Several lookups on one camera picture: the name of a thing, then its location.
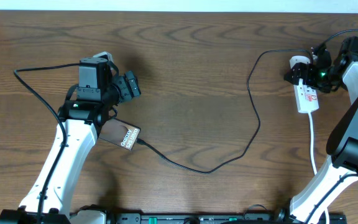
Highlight white charger plug adapter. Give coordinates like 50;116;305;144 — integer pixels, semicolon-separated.
290;55;310;68

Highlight white power strip cord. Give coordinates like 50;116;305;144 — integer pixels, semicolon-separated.
307;112;331;224

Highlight black charging cable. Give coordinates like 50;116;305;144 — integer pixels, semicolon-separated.
135;49;314;174

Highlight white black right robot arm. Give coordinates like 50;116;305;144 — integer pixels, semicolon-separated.
275;36;358;223

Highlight white power strip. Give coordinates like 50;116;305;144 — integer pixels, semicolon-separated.
293;78;319;114

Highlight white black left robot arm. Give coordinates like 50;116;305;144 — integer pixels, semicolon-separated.
0;52;141;223

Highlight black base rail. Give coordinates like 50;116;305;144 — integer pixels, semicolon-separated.
68;205;347;224

